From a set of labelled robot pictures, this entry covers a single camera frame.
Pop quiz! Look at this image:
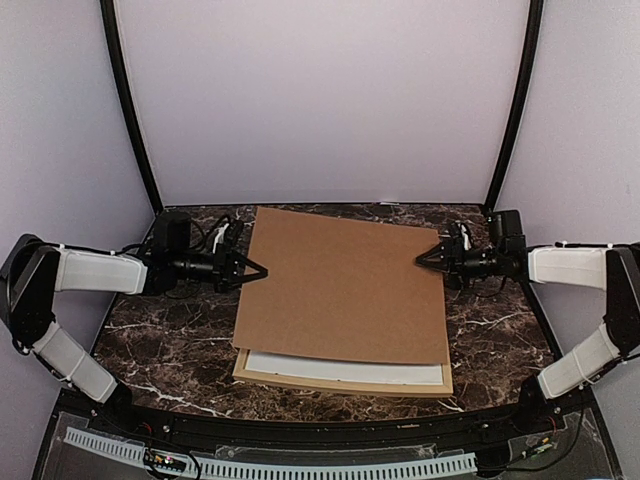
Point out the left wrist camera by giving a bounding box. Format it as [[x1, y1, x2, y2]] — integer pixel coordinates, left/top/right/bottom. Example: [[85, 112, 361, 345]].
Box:
[[152, 212, 246, 256]]

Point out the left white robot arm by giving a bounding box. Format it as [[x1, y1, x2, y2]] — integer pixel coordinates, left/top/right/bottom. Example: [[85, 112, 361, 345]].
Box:
[[1, 234, 268, 436]]

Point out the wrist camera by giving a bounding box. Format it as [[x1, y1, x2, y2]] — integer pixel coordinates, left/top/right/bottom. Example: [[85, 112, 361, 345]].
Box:
[[152, 212, 246, 256], [447, 209, 526, 251]]

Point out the left black corner post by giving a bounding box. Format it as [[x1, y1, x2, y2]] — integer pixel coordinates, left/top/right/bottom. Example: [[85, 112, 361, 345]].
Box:
[[99, 0, 164, 215]]

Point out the right black corner post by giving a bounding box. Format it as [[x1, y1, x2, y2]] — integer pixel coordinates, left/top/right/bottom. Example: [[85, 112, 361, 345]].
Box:
[[481, 0, 545, 216]]

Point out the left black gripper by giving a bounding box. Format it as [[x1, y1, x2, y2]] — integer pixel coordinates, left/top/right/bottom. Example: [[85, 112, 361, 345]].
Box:
[[171, 242, 266, 293]]

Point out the black corner post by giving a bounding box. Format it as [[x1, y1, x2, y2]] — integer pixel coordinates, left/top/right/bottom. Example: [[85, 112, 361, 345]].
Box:
[[99, 0, 164, 215], [481, 0, 545, 216]]

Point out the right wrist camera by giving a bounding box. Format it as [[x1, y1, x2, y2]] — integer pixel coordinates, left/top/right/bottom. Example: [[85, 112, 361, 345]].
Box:
[[447, 209, 526, 251]]

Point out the black front rail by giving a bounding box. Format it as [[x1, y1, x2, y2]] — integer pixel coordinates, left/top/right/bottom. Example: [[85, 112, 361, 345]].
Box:
[[42, 383, 600, 451]]

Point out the brown backing board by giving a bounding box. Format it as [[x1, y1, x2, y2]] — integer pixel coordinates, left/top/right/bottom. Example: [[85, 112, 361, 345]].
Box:
[[233, 207, 449, 365]]

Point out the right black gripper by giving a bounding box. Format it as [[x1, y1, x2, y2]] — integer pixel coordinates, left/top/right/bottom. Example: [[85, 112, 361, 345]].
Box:
[[417, 238, 505, 290]]

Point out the blue landscape photo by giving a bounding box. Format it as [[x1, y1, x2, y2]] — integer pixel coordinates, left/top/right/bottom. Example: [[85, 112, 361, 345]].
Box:
[[235, 349, 451, 387]]

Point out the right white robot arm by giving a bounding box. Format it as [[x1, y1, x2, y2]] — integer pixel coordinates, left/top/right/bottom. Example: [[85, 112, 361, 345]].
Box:
[[415, 237, 639, 434]]

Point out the small circuit board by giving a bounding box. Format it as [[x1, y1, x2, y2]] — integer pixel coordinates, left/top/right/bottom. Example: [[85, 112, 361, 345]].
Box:
[[142, 449, 187, 475]]

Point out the white slotted cable duct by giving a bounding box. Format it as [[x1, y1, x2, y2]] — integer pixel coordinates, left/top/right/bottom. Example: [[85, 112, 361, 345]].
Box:
[[63, 427, 478, 479]]

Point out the light wooden picture frame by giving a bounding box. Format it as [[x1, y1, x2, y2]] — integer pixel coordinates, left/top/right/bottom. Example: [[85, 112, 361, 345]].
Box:
[[233, 349, 454, 398]]

